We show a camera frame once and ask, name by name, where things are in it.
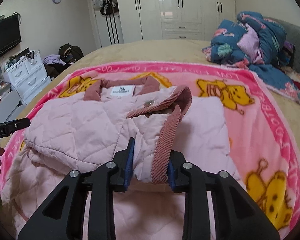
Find pink quilted jacket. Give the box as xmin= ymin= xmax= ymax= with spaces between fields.
xmin=0 ymin=76 xmax=241 ymax=239

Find purple clothes pile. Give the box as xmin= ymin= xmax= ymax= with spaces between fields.
xmin=42 ymin=54 xmax=66 ymax=66

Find white drawer chest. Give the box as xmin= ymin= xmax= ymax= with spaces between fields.
xmin=3 ymin=50 xmax=51 ymax=105

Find pink cartoon fleece blanket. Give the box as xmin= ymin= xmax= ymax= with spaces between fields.
xmin=0 ymin=61 xmax=300 ymax=239

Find black television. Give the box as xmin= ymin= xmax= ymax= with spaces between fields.
xmin=0 ymin=14 xmax=21 ymax=57

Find dark bag pile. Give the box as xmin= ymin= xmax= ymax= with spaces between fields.
xmin=44 ymin=43 xmax=84 ymax=79

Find hanging bags on door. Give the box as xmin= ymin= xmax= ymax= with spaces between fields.
xmin=93 ymin=0 xmax=119 ymax=16

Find beige bed sheet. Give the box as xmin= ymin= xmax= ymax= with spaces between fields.
xmin=0 ymin=39 xmax=300 ymax=156

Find blue floral quilt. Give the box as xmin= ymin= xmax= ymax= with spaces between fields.
xmin=202 ymin=11 xmax=300 ymax=104

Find grey upholstered headboard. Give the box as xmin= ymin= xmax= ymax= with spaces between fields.
xmin=270 ymin=17 xmax=300 ymax=74

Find white wardrobe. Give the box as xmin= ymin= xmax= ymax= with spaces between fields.
xmin=115 ymin=0 xmax=236 ymax=43

